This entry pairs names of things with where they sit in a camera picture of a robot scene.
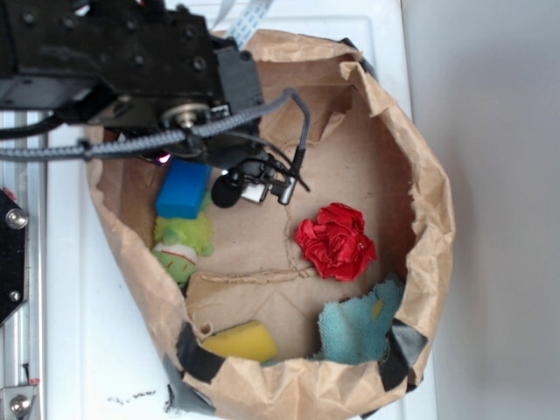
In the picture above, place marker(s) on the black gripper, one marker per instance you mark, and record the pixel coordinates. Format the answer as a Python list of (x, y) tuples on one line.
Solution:
[(220, 105)]

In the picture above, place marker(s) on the blue block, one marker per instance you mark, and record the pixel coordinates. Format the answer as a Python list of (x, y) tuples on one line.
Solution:
[(183, 190)]

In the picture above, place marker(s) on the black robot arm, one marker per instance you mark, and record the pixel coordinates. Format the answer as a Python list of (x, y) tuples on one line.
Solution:
[(92, 63)]

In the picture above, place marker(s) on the yellow sponge block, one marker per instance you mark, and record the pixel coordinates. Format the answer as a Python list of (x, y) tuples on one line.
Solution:
[(251, 340)]

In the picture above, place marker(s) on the green plush toy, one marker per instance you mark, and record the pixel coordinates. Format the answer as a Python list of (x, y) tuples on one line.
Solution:
[(179, 243)]

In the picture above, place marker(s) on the red crumpled paper flower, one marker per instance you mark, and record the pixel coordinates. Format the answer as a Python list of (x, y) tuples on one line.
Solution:
[(336, 243)]

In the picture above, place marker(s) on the brown paper bag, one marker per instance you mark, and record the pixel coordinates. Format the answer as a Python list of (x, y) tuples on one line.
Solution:
[(364, 152)]

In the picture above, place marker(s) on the teal cloth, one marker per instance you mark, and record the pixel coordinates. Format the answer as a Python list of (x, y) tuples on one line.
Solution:
[(325, 320)]

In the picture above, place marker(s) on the black metal bracket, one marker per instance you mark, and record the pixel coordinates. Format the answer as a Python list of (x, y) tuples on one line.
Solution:
[(14, 278)]

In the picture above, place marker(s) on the aluminium frame rail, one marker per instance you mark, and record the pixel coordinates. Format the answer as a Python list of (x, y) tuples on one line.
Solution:
[(23, 354)]

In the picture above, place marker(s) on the silver corner bracket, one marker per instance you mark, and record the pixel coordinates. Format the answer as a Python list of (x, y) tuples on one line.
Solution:
[(20, 403)]

